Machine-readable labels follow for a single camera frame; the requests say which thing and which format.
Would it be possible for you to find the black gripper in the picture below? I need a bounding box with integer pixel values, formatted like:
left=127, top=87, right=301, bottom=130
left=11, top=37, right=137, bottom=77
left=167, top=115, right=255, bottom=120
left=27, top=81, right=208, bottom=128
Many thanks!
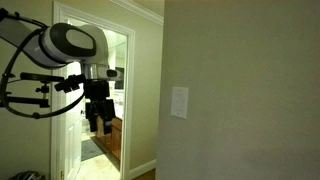
left=84, top=80, right=115, bottom=134

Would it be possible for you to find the white wall light switch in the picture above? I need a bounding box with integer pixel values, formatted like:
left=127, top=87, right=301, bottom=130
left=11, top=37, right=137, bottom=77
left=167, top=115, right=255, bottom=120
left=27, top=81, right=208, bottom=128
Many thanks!
left=171, top=87, right=188, bottom=119

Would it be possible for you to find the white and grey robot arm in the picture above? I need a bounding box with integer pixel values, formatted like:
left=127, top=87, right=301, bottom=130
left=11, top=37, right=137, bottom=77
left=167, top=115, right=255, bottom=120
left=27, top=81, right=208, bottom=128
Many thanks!
left=0, top=12, right=123, bottom=133

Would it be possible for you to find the white toilet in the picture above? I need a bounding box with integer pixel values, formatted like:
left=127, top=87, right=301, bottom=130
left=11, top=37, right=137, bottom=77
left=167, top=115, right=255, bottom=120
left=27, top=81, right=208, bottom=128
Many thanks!
left=81, top=114, right=90, bottom=133

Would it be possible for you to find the wooden bathroom vanity cabinet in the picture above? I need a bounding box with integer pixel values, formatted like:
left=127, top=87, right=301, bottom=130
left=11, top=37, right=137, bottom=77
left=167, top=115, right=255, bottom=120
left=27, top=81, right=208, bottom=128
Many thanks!
left=96, top=117, right=122, bottom=160

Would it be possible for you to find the white panel door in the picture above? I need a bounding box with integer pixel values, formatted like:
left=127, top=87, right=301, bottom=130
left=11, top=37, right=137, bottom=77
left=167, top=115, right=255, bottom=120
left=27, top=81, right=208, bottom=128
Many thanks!
left=50, top=63, right=82, bottom=180

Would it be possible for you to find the grey bathroom rug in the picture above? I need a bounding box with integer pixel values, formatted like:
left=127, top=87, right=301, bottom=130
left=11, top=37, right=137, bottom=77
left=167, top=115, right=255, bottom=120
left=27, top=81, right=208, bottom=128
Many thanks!
left=81, top=139, right=105, bottom=161

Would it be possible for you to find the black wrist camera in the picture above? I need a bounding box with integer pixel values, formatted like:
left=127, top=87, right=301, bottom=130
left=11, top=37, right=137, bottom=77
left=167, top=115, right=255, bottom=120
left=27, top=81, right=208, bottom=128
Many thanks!
left=54, top=74, right=86, bottom=93

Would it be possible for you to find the black stereo camera on mount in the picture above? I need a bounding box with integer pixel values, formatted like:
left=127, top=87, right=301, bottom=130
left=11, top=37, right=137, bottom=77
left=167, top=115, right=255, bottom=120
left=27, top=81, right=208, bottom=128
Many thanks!
left=1, top=72, right=64, bottom=108

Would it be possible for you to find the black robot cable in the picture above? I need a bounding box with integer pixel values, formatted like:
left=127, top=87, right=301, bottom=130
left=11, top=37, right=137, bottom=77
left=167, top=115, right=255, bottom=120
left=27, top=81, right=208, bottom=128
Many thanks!
left=0, top=8, right=86, bottom=120

